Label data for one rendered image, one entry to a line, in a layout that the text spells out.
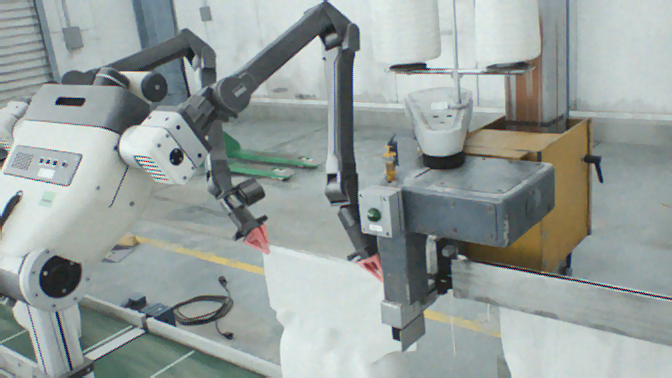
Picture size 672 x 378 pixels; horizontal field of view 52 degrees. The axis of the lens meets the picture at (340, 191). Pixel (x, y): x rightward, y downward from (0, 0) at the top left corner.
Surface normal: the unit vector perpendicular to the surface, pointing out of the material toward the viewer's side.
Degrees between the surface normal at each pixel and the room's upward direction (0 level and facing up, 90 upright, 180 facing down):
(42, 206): 50
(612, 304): 90
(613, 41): 90
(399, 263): 90
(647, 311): 90
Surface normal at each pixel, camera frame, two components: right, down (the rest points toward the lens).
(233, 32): -0.62, 0.30
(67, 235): 0.48, 0.60
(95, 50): 0.78, 0.11
